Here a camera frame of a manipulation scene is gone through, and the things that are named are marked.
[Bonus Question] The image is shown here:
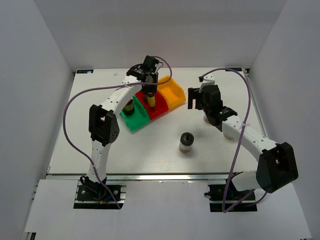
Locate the small yellow label bottle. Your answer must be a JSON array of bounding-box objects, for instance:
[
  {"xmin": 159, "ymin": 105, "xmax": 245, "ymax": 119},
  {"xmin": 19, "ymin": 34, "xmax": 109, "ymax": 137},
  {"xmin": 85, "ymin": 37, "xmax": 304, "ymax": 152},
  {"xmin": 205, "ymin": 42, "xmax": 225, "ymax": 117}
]
[{"xmin": 146, "ymin": 92, "xmax": 156, "ymax": 108}]

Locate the blue corner label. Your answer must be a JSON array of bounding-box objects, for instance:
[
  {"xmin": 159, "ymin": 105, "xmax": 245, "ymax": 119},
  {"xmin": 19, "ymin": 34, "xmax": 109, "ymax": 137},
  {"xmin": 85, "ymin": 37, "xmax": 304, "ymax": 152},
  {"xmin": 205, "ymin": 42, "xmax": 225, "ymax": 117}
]
[
  {"xmin": 76, "ymin": 69, "xmax": 94, "ymax": 74},
  {"xmin": 224, "ymin": 67, "xmax": 243, "ymax": 72}
]

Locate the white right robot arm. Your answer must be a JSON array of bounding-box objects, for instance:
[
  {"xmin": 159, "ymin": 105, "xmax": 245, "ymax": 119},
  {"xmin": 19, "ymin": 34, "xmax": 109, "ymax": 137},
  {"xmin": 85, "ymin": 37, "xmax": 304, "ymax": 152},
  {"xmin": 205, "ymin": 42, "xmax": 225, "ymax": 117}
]
[{"xmin": 187, "ymin": 84, "xmax": 299, "ymax": 200}]

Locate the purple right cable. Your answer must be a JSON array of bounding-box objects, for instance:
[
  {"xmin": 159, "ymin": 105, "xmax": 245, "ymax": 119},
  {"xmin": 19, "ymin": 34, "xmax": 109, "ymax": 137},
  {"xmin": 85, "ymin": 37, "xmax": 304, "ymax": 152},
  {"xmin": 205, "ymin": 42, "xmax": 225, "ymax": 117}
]
[{"xmin": 202, "ymin": 67, "xmax": 267, "ymax": 214}]

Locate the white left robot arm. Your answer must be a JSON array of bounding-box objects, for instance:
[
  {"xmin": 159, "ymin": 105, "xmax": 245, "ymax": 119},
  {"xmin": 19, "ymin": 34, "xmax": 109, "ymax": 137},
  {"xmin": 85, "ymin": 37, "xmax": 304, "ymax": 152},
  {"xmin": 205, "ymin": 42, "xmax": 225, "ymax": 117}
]
[{"xmin": 86, "ymin": 55, "xmax": 160, "ymax": 200}]

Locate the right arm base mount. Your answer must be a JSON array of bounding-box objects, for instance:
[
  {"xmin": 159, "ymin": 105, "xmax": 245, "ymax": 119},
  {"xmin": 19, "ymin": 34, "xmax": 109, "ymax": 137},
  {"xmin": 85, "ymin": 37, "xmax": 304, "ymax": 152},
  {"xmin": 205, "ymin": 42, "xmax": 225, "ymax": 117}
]
[{"xmin": 204, "ymin": 184, "xmax": 258, "ymax": 213}]

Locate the red cap dark sauce jar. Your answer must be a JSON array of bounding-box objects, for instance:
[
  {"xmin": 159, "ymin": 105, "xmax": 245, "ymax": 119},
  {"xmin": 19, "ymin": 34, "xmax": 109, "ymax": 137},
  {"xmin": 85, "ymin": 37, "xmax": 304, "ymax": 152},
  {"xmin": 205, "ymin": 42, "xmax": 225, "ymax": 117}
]
[{"xmin": 122, "ymin": 99, "xmax": 135, "ymax": 116}]

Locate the yellow plastic bin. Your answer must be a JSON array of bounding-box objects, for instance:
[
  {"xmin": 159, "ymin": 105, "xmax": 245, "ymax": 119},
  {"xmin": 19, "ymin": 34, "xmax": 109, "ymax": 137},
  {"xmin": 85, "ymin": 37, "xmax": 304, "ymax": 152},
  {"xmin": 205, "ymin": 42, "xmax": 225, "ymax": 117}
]
[{"xmin": 157, "ymin": 75, "xmax": 186, "ymax": 111}]

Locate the left blue corner label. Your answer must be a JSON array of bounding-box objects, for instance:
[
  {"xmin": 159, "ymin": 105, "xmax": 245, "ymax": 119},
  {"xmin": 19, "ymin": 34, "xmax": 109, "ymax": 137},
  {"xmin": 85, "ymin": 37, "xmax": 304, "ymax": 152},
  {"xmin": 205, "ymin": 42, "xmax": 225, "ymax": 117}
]
[{"xmin": 76, "ymin": 69, "xmax": 94, "ymax": 74}]

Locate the black lid spice jar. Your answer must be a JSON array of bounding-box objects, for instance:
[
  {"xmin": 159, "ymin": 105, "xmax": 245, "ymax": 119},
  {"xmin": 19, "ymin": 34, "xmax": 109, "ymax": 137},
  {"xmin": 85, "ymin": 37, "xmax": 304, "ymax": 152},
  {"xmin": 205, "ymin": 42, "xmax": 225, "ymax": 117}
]
[{"xmin": 178, "ymin": 132, "xmax": 195, "ymax": 153}]

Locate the black lid white powder jar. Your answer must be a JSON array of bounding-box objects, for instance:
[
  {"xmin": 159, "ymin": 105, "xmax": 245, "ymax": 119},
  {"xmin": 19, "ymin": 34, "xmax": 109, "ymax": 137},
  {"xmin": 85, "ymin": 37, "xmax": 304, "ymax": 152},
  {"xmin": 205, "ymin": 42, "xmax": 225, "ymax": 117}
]
[{"xmin": 223, "ymin": 130, "xmax": 234, "ymax": 140}]

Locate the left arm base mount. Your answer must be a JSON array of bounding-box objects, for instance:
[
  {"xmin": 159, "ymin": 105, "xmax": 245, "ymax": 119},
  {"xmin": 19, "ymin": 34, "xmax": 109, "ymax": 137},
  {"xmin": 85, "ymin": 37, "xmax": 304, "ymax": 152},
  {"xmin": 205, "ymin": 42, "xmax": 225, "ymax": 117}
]
[{"xmin": 73, "ymin": 175, "xmax": 126, "ymax": 210}]

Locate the aluminium front rail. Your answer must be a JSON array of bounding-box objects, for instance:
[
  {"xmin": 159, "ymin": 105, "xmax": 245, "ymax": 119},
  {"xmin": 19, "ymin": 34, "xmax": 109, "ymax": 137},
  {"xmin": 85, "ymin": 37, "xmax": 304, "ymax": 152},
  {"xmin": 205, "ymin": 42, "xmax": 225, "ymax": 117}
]
[{"xmin": 47, "ymin": 172, "xmax": 233, "ymax": 183}]

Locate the right blue corner label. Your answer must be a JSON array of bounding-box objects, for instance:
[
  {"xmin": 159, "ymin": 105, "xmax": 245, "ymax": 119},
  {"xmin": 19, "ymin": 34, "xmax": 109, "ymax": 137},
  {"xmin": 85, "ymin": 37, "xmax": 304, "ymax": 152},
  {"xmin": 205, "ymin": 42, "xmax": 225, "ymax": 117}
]
[{"xmin": 224, "ymin": 67, "xmax": 243, "ymax": 72}]

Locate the red plastic bin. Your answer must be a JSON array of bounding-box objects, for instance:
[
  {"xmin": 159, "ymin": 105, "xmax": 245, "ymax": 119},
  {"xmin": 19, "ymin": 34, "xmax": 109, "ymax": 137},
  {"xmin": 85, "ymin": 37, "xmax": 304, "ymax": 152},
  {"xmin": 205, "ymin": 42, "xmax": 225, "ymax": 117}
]
[{"xmin": 135, "ymin": 91, "xmax": 169, "ymax": 120}]

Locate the green plastic bin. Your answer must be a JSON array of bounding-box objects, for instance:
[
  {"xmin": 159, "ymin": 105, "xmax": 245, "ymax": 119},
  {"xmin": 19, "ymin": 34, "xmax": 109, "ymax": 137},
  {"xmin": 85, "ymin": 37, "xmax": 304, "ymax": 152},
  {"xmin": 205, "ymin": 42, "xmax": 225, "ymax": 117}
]
[{"xmin": 120, "ymin": 96, "xmax": 151, "ymax": 132}]

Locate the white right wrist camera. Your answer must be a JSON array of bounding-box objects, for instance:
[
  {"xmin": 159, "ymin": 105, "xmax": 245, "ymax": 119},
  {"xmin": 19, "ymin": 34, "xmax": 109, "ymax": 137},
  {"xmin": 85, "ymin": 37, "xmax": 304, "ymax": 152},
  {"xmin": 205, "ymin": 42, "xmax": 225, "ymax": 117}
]
[{"xmin": 198, "ymin": 73, "xmax": 215, "ymax": 93}]

